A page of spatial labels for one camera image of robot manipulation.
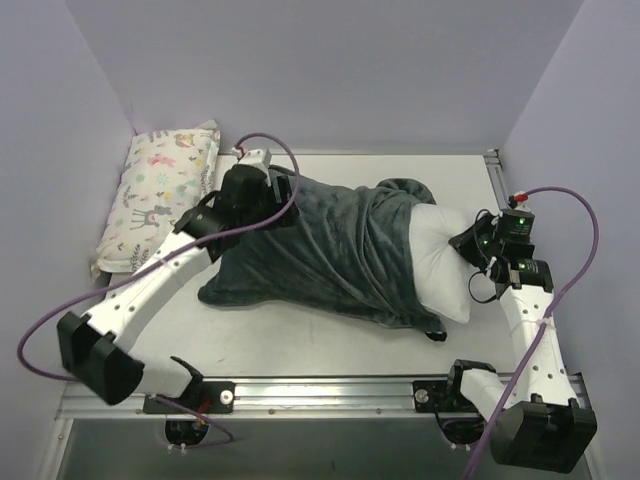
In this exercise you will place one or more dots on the aluminium front rail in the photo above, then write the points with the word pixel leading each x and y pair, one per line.
pixel 357 397

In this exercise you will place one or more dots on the zebra pillowcase with grey lining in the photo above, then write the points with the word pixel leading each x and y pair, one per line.
pixel 347 253

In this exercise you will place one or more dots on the floral animal print pillow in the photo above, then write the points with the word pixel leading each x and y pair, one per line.
pixel 166 172

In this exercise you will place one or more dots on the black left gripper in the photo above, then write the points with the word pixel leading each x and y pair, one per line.
pixel 282 198

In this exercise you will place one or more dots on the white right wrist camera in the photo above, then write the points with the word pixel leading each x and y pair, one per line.
pixel 518 201

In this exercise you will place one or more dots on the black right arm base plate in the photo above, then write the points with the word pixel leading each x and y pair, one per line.
pixel 436 396

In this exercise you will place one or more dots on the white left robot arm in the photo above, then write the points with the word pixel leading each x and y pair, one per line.
pixel 95 347

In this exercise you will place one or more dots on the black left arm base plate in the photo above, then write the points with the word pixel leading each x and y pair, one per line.
pixel 210 397

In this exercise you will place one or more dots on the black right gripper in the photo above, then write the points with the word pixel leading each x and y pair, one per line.
pixel 470 243

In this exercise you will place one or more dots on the white pillow insert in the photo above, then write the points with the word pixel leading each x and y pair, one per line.
pixel 440 273

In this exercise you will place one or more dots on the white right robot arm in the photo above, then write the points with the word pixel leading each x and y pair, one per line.
pixel 535 420

